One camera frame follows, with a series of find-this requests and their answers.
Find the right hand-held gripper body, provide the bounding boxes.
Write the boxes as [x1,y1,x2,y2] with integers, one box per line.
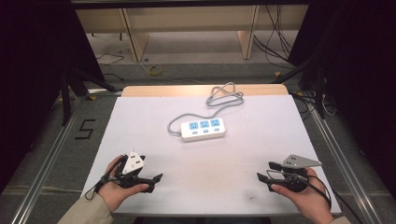
[278,154,323,193]

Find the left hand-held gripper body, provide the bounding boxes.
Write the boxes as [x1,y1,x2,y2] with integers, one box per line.
[114,150,156,189]

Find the person's right hand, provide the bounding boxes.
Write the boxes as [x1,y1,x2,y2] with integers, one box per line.
[270,167,334,224]

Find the person's left hand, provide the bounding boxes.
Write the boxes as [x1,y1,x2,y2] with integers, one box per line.
[97,154,150,213]

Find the white power strip blue sockets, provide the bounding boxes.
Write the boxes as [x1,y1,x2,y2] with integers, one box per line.
[179,117,227,144]

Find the black metal stand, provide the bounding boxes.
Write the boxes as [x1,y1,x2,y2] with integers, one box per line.
[273,57,327,119]
[59,66,123,127]

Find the black curtain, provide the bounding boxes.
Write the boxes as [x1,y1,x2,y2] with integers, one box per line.
[0,0,106,194]
[288,0,396,202]

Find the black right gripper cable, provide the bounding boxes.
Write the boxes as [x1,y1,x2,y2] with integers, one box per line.
[267,169,365,224]

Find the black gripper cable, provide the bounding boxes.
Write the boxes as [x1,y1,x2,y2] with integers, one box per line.
[267,169,365,224]
[84,174,117,201]

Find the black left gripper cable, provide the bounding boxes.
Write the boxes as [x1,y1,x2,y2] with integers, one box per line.
[84,174,117,201]

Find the aluminium floor rail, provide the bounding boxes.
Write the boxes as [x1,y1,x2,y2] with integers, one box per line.
[306,98,385,224]
[8,95,86,224]

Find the white thin cable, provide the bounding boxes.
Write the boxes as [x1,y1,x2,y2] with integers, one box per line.
[321,92,338,118]

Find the grey power strip cable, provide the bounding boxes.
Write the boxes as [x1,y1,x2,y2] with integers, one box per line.
[166,81,245,138]

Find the yellow coiled cable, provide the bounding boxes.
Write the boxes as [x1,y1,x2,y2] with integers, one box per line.
[147,63,163,77]

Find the thin black floor cable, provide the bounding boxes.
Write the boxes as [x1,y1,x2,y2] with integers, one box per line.
[95,51,125,67]

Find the bundle of black cables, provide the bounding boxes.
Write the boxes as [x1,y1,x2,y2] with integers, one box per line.
[252,4,296,70]

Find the wooden shelf frame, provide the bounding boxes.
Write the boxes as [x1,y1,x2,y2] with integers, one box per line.
[75,4,310,63]

